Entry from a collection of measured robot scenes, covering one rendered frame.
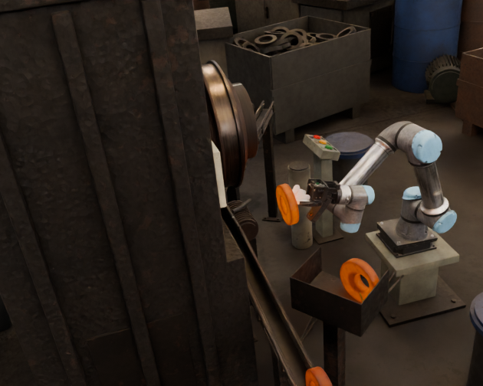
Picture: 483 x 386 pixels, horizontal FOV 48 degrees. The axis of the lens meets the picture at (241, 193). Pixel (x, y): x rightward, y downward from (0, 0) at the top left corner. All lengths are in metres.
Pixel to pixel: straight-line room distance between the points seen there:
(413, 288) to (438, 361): 0.37
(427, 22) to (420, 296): 2.99
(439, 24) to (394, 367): 3.44
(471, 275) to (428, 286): 0.35
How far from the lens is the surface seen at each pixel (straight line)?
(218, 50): 4.65
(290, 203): 1.96
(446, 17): 5.28
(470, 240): 3.35
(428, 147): 2.19
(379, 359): 2.58
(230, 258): 1.70
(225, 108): 1.79
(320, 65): 4.43
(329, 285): 1.99
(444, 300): 2.88
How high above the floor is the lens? 1.89
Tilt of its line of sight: 30 degrees down
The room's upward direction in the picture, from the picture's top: 6 degrees counter-clockwise
